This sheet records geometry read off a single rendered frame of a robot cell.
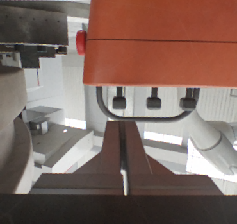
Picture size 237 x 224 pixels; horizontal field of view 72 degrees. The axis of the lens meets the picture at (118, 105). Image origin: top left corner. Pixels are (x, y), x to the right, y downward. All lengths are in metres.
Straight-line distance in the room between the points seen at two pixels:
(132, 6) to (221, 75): 0.12
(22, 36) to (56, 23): 0.23
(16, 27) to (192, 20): 1.19
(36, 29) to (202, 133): 1.14
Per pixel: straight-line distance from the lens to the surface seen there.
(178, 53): 0.19
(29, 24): 1.30
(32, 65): 1.41
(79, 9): 1.44
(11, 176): 1.35
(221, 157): 0.73
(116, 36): 0.18
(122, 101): 0.25
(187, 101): 0.28
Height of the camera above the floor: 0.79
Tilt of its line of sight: 14 degrees up
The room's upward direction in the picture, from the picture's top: 179 degrees counter-clockwise
